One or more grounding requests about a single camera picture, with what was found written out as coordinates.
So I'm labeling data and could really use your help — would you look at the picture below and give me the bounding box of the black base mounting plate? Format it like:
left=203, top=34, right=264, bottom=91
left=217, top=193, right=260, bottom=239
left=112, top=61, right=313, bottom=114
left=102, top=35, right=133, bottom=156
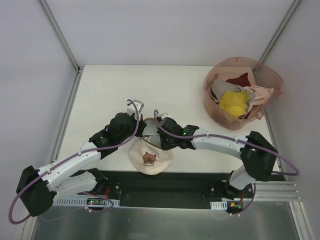
left=91, top=170, right=229, bottom=209

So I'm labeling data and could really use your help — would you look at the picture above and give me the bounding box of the right white cable duct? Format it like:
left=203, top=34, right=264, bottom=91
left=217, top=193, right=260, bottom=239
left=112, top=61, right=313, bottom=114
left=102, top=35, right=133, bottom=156
left=210, top=200, right=228, bottom=211

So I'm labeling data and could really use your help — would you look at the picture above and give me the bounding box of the aluminium frame post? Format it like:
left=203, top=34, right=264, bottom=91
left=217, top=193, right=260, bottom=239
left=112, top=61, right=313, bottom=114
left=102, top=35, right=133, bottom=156
left=259, top=0, right=303, bottom=64
left=37, top=0, right=82, bottom=74

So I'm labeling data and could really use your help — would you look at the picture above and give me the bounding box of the yellow bra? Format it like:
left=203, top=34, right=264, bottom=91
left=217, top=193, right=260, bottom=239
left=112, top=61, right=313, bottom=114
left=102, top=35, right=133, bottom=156
left=218, top=90, right=249, bottom=118

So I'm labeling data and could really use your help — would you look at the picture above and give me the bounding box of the beige round mesh laundry bag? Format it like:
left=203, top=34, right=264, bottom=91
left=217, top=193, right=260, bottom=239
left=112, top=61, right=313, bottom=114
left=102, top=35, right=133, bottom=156
left=129, top=118, right=174, bottom=176

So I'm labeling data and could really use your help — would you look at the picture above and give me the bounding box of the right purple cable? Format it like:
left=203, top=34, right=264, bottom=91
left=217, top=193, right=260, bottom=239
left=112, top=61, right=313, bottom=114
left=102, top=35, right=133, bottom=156
left=152, top=109, right=300, bottom=220

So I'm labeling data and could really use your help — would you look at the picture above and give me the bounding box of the left aluminium frame post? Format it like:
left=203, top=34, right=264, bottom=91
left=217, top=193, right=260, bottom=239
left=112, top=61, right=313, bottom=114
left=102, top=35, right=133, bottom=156
left=37, top=0, right=82, bottom=74

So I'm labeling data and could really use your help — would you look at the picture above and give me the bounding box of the pink translucent plastic basket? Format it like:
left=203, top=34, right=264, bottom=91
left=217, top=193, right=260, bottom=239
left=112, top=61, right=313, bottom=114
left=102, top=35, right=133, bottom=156
left=203, top=57, right=283, bottom=130

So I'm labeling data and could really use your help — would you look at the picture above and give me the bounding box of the left white cable duct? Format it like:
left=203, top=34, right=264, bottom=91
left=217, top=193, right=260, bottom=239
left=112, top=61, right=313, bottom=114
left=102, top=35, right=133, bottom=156
left=53, top=196, right=120, bottom=208

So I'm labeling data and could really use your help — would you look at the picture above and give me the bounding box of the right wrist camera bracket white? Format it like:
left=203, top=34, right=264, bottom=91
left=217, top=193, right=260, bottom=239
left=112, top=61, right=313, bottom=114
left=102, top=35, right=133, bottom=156
left=154, top=112, right=171, bottom=121

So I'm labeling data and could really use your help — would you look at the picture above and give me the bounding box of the purple cable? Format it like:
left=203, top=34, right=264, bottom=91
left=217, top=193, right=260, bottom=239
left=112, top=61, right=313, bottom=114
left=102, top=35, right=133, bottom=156
left=8, top=98, right=141, bottom=225
left=152, top=109, right=300, bottom=220

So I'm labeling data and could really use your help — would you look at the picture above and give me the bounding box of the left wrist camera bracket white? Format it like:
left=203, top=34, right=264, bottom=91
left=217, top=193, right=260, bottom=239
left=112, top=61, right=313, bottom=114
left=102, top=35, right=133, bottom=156
left=126, top=98, right=144, bottom=118

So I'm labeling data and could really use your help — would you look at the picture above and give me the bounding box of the white cable duct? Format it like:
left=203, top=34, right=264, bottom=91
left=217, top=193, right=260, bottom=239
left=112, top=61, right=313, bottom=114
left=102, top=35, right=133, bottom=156
left=53, top=196, right=120, bottom=208
left=210, top=200, right=228, bottom=211

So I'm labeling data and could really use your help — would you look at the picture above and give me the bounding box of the grey beige bra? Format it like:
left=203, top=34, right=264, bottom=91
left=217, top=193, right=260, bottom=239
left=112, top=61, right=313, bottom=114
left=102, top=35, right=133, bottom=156
left=210, top=79, right=242, bottom=104

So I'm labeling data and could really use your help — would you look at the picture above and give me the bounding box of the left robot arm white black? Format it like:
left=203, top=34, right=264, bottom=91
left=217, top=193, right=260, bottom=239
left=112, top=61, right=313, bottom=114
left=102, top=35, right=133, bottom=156
left=16, top=112, right=146, bottom=217

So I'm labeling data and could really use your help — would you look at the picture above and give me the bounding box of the right aluminium frame post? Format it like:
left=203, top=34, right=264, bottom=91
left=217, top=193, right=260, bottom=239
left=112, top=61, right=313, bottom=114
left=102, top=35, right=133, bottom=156
left=259, top=0, right=303, bottom=64

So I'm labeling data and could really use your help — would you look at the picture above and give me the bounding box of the wrist camera bracket white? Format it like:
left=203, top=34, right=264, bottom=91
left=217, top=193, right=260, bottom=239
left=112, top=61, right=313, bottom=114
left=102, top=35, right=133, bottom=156
left=126, top=98, right=144, bottom=118
left=154, top=112, right=171, bottom=121

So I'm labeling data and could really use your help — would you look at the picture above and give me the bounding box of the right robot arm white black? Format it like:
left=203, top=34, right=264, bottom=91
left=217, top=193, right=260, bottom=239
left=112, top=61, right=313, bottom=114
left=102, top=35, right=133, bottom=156
left=155, top=117, right=277, bottom=200

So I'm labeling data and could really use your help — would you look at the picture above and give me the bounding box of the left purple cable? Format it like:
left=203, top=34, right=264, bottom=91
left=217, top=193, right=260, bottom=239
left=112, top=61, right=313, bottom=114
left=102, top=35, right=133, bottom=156
left=8, top=98, right=141, bottom=225

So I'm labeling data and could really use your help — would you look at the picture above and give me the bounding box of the light pink garment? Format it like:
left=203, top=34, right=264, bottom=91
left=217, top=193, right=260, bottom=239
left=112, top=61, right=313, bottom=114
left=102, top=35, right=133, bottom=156
left=243, top=85, right=274, bottom=112

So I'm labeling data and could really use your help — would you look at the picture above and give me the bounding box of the dark red garment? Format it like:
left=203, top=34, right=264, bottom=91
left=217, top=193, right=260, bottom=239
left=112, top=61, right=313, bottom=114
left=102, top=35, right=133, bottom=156
left=226, top=72, right=251, bottom=87

